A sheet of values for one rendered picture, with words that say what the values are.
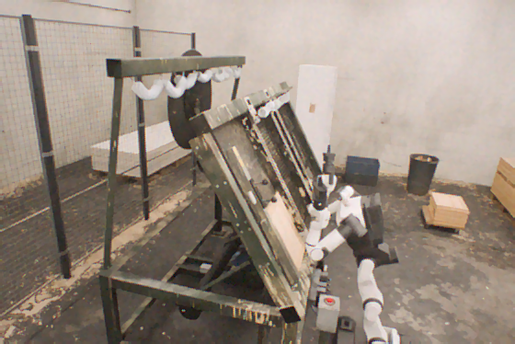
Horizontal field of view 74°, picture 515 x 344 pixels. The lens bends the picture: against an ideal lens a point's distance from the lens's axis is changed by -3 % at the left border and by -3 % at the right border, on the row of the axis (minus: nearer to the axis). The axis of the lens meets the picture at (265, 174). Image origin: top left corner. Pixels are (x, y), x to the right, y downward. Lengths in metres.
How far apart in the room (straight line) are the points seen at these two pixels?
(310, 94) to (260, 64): 1.96
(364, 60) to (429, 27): 1.26
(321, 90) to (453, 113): 2.81
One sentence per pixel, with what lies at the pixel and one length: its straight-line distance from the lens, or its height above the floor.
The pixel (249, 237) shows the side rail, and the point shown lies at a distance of 1.98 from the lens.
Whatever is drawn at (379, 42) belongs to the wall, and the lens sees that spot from 7.38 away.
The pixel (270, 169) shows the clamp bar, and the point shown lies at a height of 1.47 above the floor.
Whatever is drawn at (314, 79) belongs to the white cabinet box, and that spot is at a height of 1.84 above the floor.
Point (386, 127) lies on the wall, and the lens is 7.51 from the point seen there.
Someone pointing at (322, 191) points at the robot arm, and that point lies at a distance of 1.94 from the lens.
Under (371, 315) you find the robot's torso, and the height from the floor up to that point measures 0.57.
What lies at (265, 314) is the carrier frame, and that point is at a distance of 2.26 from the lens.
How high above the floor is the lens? 2.29
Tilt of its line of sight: 20 degrees down
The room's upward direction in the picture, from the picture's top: 4 degrees clockwise
